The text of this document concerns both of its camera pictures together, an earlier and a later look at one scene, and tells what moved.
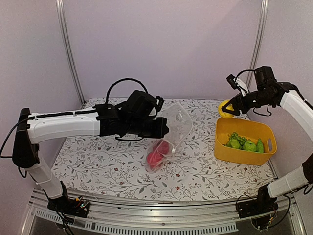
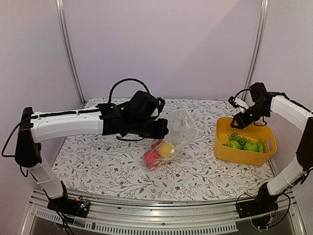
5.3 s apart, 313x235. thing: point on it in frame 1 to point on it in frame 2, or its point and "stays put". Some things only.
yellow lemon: (230, 106) to (165, 149)
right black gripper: (235, 102) to (239, 121)
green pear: (250, 146) stays put
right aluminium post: (264, 7) stays put
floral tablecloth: (100, 168) stays put
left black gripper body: (139, 127) stays put
